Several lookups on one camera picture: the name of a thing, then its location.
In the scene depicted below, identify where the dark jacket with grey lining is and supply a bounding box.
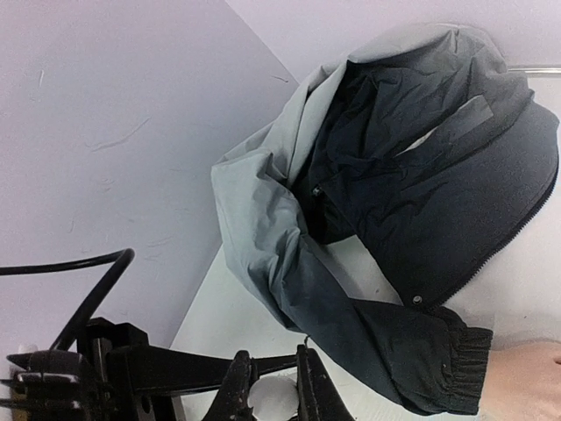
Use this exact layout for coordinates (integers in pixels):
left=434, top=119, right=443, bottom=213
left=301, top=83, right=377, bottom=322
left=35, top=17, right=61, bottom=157
left=211, top=24, right=560, bottom=416

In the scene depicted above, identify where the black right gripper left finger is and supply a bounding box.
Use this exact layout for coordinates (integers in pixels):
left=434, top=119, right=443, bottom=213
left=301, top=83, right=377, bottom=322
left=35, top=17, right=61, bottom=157
left=209, top=351, right=259, bottom=421

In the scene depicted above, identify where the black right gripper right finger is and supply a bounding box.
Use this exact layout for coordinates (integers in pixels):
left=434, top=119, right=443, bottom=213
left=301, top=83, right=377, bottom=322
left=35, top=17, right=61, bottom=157
left=296, top=345, right=354, bottom=421

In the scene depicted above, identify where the mannequin hand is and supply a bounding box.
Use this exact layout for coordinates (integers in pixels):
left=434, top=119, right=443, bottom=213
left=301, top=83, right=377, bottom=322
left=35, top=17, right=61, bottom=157
left=479, top=342, right=560, bottom=421

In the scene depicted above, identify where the black right camera cable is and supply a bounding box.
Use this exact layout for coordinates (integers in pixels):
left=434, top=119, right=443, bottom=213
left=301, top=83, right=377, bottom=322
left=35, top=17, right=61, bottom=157
left=0, top=247, right=135, bottom=352

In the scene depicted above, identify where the aluminium table edge strip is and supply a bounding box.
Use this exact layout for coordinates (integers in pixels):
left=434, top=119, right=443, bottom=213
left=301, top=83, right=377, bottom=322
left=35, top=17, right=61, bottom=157
left=508, top=66, right=561, bottom=75

